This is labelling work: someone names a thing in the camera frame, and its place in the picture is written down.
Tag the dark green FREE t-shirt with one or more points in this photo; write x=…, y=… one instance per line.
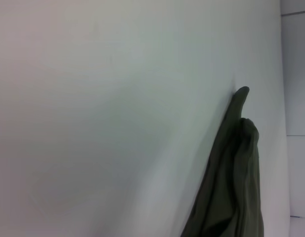
x=231, y=185

